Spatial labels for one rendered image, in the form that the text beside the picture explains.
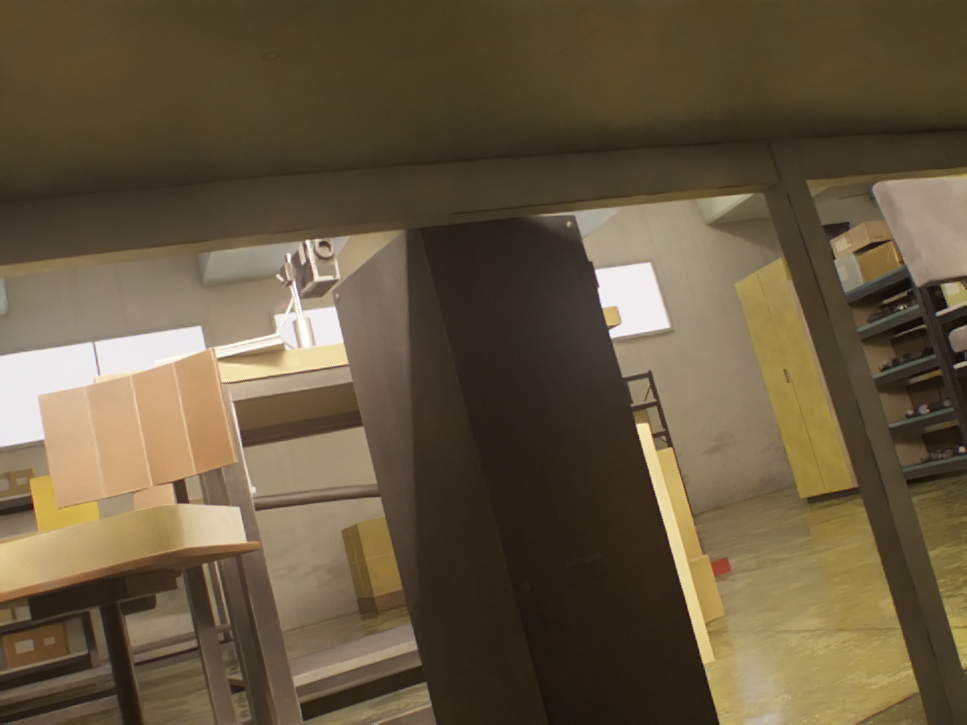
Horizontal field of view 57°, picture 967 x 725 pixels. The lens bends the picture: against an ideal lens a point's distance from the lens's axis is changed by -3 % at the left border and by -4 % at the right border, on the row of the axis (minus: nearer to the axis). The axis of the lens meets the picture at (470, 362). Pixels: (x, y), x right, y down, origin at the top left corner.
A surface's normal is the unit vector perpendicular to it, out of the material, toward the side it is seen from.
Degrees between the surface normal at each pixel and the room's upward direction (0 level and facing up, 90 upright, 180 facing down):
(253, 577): 90
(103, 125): 180
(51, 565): 90
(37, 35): 180
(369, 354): 90
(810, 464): 90
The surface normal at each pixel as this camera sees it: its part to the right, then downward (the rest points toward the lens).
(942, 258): 0.41, -0.36
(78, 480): 0.24, -0.24
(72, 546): -0.05, -0.17
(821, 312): -0.90, 0.16
